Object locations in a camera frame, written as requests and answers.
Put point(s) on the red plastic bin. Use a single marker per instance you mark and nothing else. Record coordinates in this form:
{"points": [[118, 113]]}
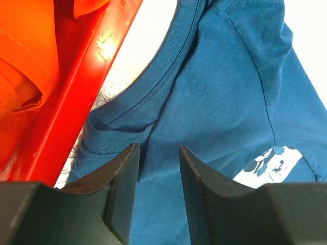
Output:
{"points": [[88, 37]]}

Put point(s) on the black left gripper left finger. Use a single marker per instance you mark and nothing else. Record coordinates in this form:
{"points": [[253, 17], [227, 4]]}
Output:
{"points": [[94, 209]]}

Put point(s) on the orange t shirt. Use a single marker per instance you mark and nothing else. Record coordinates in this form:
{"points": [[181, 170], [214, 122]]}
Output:
{"points": [[29, 67]]}

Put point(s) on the dark blue t shirt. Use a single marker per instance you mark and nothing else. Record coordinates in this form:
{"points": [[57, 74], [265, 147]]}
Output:
{"points": [[227, 84]]}

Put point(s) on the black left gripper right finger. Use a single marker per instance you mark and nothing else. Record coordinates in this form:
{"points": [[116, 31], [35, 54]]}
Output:
{"points": [[223, 211]]}

